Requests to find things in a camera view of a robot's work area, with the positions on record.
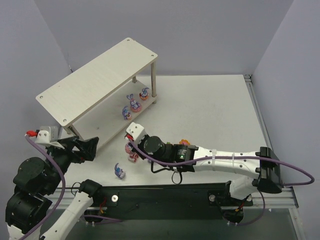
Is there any purple bunny with pink base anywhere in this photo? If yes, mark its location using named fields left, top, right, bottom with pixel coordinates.
left=121, top=105, right=132, bottom=121

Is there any purple bunny with blue bow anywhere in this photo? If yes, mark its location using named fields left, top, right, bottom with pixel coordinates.
left=114, top=163, right=126, bottom=180

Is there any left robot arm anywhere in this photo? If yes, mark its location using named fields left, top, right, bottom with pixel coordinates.
left=5, top=134, right=99, bottom=240

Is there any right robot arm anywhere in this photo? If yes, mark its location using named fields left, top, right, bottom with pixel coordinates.
left=126, top=134, right=282, bottom=200

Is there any white wooden two-tier shelf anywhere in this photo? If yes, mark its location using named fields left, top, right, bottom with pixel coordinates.
left=36, top=37, right=158, bottom=149

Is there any pink striped bear with strawberry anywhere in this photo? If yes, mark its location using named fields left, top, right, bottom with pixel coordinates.
left=128, top=153, right=140, bottom=163

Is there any pink bear with strawberry hat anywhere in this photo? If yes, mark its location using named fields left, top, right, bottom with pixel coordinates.
left=124, top=143, right=133, bottom=155

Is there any pink bear in yellow flower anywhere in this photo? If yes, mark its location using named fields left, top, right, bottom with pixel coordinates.
left=179, top=139, right=190, bottom=146

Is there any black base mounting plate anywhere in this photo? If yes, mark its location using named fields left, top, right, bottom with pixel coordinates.
left=86, top=183, right=253, bottom=221

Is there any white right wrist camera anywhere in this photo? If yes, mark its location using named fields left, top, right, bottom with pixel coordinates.
left=124, top=122, right=147, bottom=145

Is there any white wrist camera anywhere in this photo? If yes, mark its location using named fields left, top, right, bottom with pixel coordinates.
left=26, top=126, right=61, bottom=148
left=124, top=122, right=147, bottom=145

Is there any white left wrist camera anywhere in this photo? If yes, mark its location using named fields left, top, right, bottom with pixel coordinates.
left=26, top=126, right=61, bottom=148

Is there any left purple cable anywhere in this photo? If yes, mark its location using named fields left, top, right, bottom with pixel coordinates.
left=23, top=133, right=67, bottom=238

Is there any purple cable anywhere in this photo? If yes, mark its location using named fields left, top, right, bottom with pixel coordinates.
left=127, top=134, right=315, bottom=226
left=23, top=133, right=67, bottom=238

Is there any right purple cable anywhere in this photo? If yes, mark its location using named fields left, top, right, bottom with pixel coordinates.
left=127, top=134, right=315, bottom=226

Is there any aluminium frame rail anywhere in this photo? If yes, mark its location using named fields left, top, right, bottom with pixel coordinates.
left=219, top=186, right=300, bottom=210

